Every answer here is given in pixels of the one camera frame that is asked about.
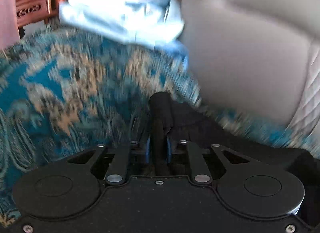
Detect blue paisley sofa cover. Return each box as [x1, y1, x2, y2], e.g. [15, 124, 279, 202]
[1, 25, 319, 230]

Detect red wooden side table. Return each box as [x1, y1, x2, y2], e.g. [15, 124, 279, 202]
[16, 0, 65, 38]

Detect black pants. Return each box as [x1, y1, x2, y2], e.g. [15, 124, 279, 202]
[149, 92, 319, 177]

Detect light blue folded clothes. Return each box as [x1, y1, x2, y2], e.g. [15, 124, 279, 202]
[59, 0, 189, 69]

